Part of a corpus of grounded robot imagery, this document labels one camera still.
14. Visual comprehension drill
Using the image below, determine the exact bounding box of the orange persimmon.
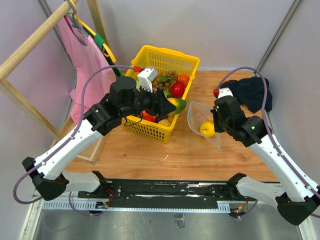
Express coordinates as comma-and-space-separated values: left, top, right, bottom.
176, 74, 190, 88

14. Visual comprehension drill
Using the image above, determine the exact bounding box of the grey hanger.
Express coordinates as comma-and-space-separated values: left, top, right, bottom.
66, 13, 89, 46

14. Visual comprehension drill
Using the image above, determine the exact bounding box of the green garment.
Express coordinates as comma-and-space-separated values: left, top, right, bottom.
83, 24, 116, 66

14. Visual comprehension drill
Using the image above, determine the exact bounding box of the dark navy cloth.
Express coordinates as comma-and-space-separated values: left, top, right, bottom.
220, 77, 265, 113

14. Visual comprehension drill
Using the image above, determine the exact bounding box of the red orange fruit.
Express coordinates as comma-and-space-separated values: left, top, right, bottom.
140, 111, 157, 123

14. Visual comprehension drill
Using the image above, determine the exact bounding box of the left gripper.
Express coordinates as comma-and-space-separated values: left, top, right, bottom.
120, 82, 177, 118

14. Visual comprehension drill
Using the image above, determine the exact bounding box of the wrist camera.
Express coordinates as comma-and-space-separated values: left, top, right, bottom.
213, 87, 233, 99
137, 66, 158, 93

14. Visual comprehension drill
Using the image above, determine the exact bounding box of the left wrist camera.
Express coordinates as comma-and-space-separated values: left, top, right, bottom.
137, 66, 158, 93

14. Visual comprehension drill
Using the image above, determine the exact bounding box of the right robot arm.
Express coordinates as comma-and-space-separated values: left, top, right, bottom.
211, 95, 320, 226

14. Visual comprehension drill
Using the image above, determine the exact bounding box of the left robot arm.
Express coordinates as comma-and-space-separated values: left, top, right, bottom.
22, 76, 177, 201

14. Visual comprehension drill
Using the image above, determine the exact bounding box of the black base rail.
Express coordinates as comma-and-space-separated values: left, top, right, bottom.
77, 178, 247, 210

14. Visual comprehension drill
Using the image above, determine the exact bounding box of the wooden clothes rack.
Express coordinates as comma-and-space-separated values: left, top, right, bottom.
0, 0, 108, 164

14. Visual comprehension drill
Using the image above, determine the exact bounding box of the mango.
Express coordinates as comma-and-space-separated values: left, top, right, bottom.
167, 97, 187, 116

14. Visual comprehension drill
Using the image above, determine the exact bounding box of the yellow plastic basket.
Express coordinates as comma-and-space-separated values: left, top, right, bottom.
122, 45, 200, 144

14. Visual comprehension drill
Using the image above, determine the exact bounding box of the red apple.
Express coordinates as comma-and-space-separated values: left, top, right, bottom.
170, 82, 185, 98

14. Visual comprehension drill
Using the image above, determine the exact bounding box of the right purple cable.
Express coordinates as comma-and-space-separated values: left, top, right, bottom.
214, 66, 320, 218

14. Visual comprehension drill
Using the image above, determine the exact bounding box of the yellow hanger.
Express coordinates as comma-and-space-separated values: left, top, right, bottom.
65, 0, 117, 64

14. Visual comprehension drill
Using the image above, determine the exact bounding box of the yellow peach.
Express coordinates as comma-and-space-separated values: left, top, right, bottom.
158, 119, 172, 127

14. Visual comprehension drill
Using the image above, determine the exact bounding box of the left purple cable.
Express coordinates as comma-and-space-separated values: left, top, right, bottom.
12, 65, 141, 216

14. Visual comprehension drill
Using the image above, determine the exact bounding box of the clear zip top bag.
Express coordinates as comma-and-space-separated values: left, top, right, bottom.
187, 100, 221, 150

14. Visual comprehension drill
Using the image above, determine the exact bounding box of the pink shirt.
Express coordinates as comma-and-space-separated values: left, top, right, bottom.
57, 16, 116, 124

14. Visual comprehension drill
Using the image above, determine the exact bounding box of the green grapes bunch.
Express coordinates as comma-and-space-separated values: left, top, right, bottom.
152, 71, 178, 91

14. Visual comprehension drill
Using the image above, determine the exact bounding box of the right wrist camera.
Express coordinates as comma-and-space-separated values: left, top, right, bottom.
213, 87, 233, 99

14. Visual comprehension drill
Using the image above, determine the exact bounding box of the purple cable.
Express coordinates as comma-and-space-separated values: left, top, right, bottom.
214, 66, 320, 218
12, 65, 141, 216

